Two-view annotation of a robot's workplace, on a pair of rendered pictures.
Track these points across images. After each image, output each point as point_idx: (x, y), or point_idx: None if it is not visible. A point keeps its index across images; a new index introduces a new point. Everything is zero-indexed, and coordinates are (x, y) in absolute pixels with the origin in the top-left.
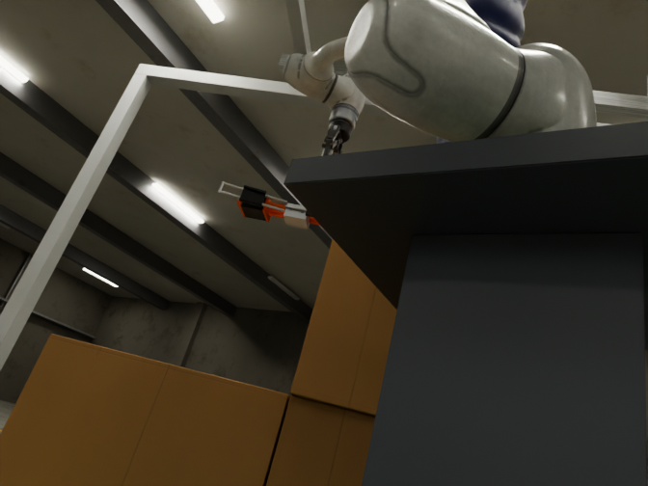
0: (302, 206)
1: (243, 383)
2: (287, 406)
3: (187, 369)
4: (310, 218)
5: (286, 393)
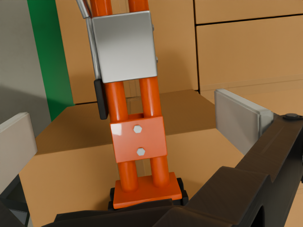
0: (99, 63)
1: (67, 70)
2: (75, 104)
3: (59, 24)
4: (139, 80)
5: (74, 102)
